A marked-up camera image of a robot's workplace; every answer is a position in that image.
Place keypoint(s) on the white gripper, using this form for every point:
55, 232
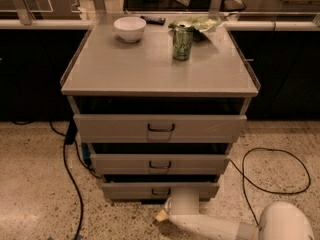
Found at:
184, 201

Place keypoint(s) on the grey bottom drawer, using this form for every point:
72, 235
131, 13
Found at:
155, 190

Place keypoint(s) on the grey drawer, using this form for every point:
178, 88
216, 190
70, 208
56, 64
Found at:
159, 164
115, 128
155, 190

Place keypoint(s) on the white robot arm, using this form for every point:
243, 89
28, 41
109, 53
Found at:
278, 221

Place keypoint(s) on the grey middle drawer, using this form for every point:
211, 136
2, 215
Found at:
159, 164

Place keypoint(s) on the grey drawer cabinet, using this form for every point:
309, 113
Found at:
110, 76

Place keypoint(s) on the grey top drawer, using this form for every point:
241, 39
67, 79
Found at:
115, 128

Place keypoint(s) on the green soda can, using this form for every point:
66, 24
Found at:
182, 41

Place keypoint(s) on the white bowl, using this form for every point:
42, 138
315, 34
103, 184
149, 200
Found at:
130, 29

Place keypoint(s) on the green chip bag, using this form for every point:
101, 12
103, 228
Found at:
195, 23

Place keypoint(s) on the black remote control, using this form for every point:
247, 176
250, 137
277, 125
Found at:
153, 20

